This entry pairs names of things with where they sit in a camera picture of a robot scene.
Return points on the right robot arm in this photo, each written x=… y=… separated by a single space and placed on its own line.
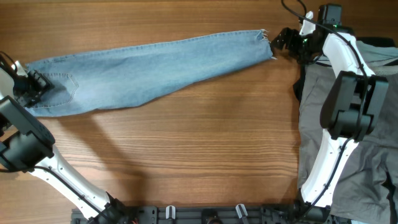
x=348 y=114

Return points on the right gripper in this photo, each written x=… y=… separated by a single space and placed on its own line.
x=293 y=35

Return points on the grey trousers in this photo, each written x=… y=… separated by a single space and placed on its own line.
x=367 y=189

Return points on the light blue denim jeans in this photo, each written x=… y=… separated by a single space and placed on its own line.
x=132 y=76

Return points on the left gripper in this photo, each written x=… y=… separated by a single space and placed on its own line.
x=41 y=85

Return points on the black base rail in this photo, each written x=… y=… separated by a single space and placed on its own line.
x=189 y=215

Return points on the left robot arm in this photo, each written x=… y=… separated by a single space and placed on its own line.
x=31 y=149

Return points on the light blue folded garment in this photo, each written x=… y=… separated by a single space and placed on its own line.
x=377 y=56

